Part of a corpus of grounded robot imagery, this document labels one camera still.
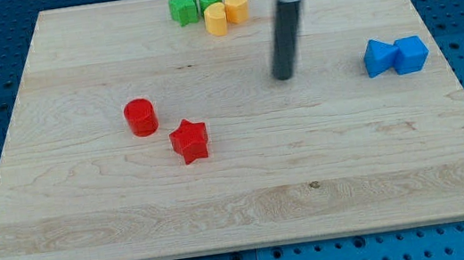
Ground blue triangle block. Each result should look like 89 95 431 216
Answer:
363 39 399 78

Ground red star block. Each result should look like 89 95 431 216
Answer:
169 119 209 165

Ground red cylinder block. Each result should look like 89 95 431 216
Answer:
124 98 159 137

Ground wooden board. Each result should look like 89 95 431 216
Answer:
0 0 464 260

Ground yellow heart block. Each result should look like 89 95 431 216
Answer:
204 2 228 37

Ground yellow hexagon block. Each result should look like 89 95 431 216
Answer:
224 0 249 24

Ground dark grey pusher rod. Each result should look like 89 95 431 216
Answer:
272 0 301 80

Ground green star block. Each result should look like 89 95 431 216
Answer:
167 0 199 27

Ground blue cube block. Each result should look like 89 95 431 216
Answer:
393 36 429 75

